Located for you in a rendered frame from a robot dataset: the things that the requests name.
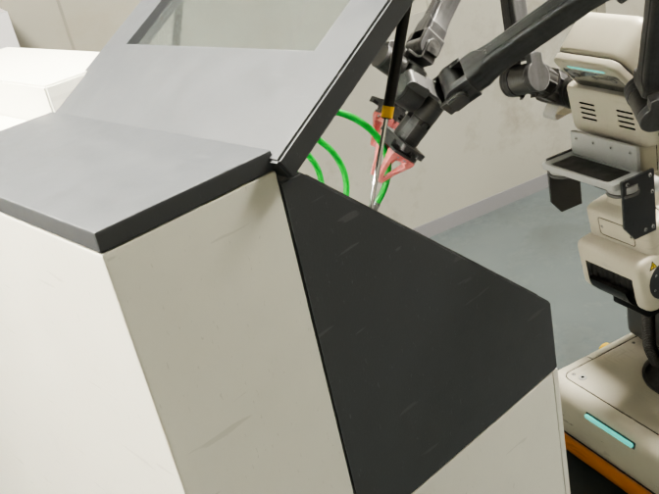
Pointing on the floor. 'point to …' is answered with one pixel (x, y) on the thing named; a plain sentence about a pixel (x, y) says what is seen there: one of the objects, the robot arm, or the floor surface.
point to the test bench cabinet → (512, 451)
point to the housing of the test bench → (153, 320)
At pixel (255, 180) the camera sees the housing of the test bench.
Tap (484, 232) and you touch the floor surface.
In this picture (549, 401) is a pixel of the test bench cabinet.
